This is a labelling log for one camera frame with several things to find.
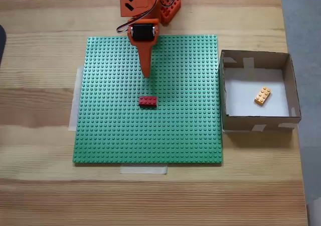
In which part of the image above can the yellow lego block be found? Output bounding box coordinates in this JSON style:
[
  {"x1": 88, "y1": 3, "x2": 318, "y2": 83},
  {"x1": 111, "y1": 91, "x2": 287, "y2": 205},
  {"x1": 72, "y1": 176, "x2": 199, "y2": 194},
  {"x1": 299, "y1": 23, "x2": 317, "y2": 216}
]
[{"x1": 254, "y1": 85, "x2": 272, "y2": 108}]

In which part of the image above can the red lego block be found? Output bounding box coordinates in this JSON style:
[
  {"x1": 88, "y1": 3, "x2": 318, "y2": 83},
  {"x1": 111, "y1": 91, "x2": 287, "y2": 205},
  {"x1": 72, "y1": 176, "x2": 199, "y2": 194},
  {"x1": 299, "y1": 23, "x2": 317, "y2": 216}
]
[{"x1": 138, "y1": 95, "x2": 158, "y2": 110}]

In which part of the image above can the green lego baseplate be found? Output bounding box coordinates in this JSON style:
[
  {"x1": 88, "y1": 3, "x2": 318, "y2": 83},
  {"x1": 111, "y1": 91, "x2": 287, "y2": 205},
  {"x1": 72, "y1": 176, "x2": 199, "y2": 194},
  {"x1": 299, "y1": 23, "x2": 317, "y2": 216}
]
[{"x1": 72, "y1": 34, "x2": 224, "y2": 166}]

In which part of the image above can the open cardboard box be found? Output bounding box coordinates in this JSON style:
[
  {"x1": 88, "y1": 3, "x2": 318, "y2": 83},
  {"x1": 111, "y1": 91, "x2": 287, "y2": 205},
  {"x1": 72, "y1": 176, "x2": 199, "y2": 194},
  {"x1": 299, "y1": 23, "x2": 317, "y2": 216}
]
[{"x1": 218, "y1": 49, "x2": 302, "y2": 134}]

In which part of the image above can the masking tape strip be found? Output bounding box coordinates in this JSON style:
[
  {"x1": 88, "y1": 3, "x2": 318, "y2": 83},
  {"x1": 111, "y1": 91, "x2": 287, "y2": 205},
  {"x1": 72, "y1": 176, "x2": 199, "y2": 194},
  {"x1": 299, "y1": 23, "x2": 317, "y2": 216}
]
[
  {"x1": 68, "y1": 66, "x2": 85, "y2": 132},
  {"x1": 119, "y1": 165, "x2": 168, "y2": 175}
]

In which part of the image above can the white paper sheet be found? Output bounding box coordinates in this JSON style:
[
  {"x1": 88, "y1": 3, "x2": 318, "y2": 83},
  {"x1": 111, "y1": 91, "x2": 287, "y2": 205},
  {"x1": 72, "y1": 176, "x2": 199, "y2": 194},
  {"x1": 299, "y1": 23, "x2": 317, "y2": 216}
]
[{"x1": 224, "y1": 67, "x2": 291, "y2": 118}]

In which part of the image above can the black rounded object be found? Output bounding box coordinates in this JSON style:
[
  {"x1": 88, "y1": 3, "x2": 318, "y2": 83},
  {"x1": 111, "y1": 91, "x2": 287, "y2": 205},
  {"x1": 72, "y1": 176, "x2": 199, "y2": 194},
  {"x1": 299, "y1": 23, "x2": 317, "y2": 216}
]
[{"x1": 0, "y1": 24, "x2": 8, "y2": 66}]

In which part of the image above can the gripper servo cable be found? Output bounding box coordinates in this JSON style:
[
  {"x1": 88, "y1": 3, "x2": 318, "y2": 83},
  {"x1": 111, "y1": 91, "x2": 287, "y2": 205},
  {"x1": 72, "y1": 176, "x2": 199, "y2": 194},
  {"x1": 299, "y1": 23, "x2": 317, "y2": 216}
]
[{"x1": 116, "y1": 0, "x2": 162, "y2": 35}]

